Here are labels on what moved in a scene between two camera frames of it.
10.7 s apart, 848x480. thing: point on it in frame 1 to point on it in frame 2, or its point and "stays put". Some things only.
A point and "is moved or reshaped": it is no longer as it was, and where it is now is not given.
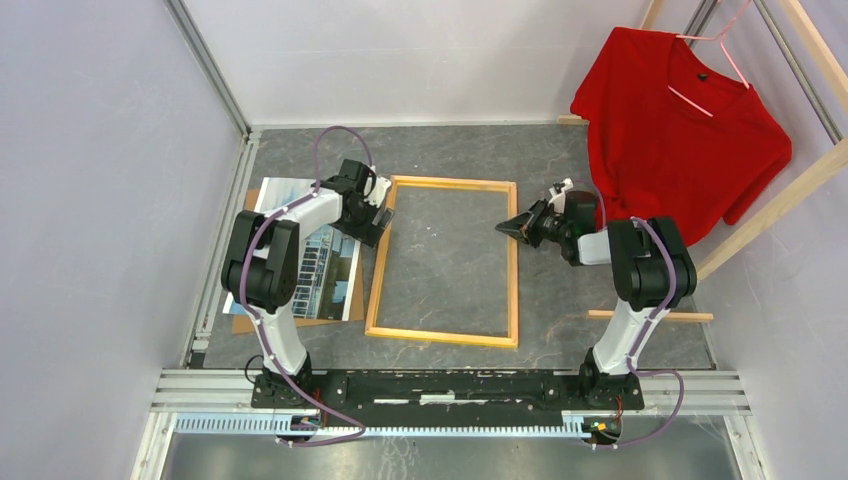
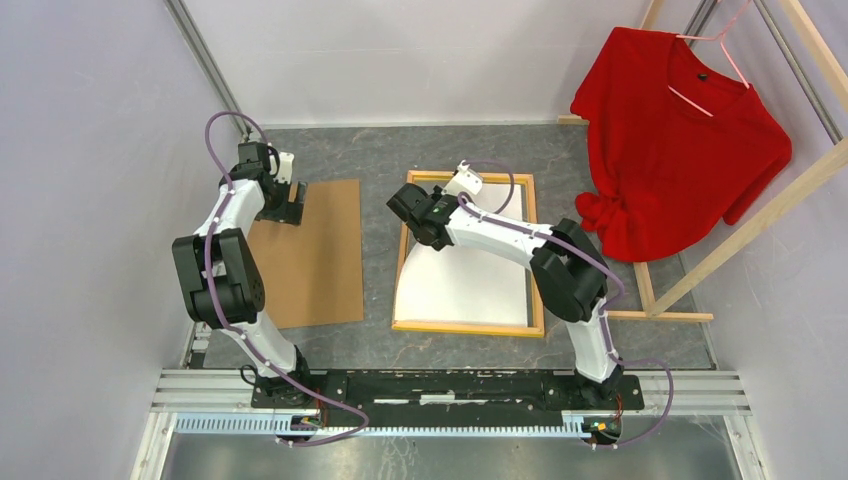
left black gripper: x=369 y=234 to x=289 y=212
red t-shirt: x=672 y=135 stays put
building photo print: x=328 y=260 to x=458 y=285
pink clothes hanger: x=719 y=39 stays put
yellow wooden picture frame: x=512 y=339 is moved or reshaped
